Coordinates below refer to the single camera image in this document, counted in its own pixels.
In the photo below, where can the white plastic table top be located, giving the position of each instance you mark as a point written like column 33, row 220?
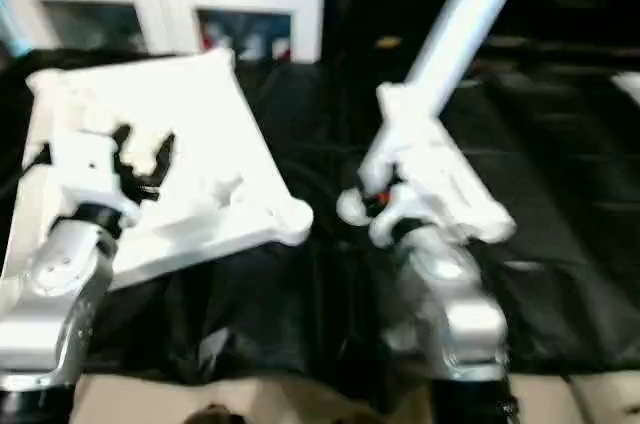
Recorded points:
column 200, row 109

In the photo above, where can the black plastic mat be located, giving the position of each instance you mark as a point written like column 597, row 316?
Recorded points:
column 550, row 194

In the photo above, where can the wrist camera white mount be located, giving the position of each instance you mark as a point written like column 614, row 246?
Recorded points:
column 395, row 109
column 85, row 164

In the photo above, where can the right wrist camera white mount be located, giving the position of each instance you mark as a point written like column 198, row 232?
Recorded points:
column 395, row 109

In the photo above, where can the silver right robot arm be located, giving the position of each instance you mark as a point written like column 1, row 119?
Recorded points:
column 450, row 284

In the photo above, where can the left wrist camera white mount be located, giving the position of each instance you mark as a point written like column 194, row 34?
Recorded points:
column 85, row 164

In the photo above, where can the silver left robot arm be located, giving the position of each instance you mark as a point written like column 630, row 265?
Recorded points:
column 55, row 264

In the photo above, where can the white flat board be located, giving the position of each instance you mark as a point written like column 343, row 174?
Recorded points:
column 630, row 86

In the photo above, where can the black case with yellow label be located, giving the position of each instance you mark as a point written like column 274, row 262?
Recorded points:
column 385, row 40

